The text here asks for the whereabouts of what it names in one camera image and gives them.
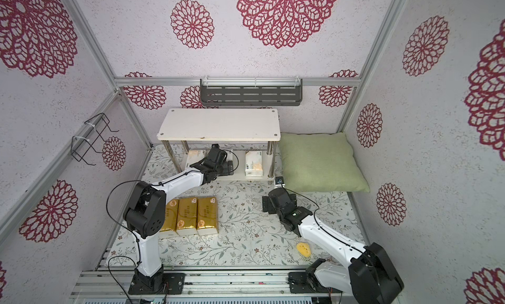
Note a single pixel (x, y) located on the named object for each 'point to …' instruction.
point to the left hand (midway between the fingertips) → (223, 166)
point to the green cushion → (319, 162)
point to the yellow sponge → (304, 249)
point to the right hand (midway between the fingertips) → (273, 195)
